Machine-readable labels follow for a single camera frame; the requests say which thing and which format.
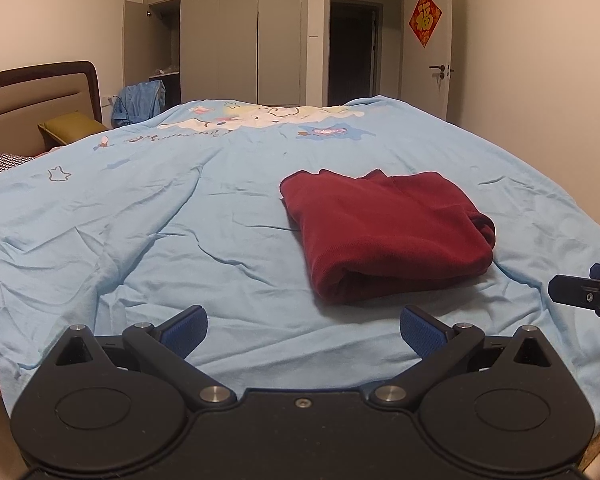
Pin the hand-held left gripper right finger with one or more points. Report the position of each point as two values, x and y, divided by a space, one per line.
421 332

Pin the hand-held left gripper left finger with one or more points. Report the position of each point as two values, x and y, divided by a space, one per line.
185 331

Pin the dark red sweater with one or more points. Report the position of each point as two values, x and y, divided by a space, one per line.
390 230

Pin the light blue printed blanket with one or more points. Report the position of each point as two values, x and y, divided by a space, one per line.
155 240

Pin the olive green cushion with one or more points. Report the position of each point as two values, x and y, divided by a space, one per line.
72 127

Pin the blue cloth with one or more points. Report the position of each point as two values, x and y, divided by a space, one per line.
140 102

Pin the white room door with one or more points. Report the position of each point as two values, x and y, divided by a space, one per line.
430 95

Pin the houndstooth pillow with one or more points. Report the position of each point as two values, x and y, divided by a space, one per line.
2 165

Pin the brown padded headboard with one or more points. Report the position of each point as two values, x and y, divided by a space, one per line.
35 95

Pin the open wardrobe door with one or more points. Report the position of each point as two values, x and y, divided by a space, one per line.
136 45

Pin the dark doorway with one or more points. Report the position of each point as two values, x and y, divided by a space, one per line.
352 50

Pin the grey wardrobe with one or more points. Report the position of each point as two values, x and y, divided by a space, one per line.
220 35

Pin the white wall outlet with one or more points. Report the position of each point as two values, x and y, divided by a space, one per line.
107 100

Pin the red diamond wall decoration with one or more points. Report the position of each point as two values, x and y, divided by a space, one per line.
425 19

